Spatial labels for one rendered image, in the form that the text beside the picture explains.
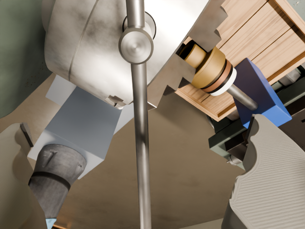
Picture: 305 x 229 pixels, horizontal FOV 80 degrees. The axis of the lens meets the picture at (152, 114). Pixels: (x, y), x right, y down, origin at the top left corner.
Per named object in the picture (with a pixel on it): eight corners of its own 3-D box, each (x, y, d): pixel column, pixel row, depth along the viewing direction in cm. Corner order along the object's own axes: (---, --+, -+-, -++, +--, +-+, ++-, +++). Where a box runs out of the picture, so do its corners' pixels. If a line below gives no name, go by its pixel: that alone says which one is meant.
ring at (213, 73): (168, 81, 34) (203, 106, 37) (204, 42, 29) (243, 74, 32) (170, 59, 41) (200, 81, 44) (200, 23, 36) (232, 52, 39)
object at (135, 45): (130, 15, 20) (115, 28, 11) (149, 15, 20) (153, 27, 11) (131, 37, 22) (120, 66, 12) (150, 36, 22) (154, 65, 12)
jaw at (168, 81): (136, 43, 34) (106, 97, 30) (148, 28, 29) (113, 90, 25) (182, 77, 37) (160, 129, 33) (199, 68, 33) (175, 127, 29)
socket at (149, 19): (124, 9, 20) (121, 10, 18) (154, 9, 20) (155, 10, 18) (126, 42, 22) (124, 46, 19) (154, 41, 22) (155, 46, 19)
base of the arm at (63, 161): (76, 175, 69) (63, 201, 61) (35, 156, 63) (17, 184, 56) (94, 159, 60) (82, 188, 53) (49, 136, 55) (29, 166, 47)
